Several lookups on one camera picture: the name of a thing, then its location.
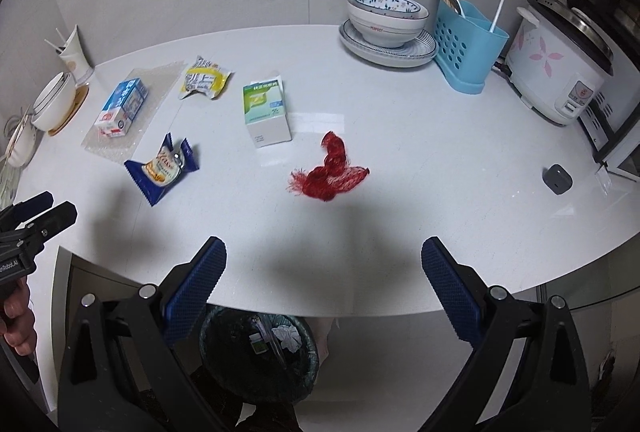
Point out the thin white stick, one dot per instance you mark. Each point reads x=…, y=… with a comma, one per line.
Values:
x=54, y=45
x=61, y=35

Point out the person's left hand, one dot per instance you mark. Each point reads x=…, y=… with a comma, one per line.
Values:
x=20, y=322

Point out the green and white box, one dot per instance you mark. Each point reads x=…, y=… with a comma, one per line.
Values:
x=265, y=112

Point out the metal spoon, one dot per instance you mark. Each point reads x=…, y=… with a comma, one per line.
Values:
x=450, y=1

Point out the pale green leaf dish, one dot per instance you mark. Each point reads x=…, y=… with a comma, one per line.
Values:
x=7, y=184

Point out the white bowl with red print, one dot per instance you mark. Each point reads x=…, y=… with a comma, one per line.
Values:
x=385, y=32

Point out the dark blue snack wrapper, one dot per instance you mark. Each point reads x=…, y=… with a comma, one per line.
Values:
x=160, y=169

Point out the bubble wrap sheet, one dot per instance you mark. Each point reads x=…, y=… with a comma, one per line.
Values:
x=115, y=147

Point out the blue plastic cutlery holder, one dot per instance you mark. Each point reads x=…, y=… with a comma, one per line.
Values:
x=472, y=54

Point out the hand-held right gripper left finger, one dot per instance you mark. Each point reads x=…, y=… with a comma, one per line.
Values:
x=197, y=292

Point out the white round container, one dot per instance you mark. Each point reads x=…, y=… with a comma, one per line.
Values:
x=22, y=144

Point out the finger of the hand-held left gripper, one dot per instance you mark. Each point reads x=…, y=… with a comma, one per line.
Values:
x=55, y=219
x=30, y=203

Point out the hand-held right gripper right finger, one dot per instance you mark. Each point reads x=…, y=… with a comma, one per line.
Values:
x=452, y=292

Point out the red mesh net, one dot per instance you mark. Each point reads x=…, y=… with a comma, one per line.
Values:
x=325, y=177

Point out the white bowl with dark rim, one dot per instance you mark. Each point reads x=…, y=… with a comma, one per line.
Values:
x=52, y=102

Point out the white countertop oven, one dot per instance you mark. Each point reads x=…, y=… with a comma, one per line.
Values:
x=607, y=132

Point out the wooden coaster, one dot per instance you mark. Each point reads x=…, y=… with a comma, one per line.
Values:
x=77, y=104

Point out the blue striped plate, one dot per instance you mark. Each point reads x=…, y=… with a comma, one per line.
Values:
x=422, y=44

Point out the blue and white carton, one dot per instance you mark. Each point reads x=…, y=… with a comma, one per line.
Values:
x=122, y=104

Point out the white floral rice cooker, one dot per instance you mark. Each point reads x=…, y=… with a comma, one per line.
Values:
x=550, y=62

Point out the long white straw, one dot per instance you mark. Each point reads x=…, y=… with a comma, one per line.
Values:
x=500, y=4

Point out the white printed cup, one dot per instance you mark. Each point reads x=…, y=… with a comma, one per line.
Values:
x=77, y=57

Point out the white tissue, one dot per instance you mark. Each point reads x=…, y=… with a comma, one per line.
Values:
x=287, y=337

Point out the yellow snack wrapper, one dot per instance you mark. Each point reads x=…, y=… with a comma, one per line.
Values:
x=205, y=79

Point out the floral patterned bowl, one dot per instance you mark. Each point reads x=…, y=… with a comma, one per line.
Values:
x=387, y=4

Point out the small grey charger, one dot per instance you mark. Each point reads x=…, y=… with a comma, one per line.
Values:
x=557, y=179

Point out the black bagged waste bin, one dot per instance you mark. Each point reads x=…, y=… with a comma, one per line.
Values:
x=220, y=337

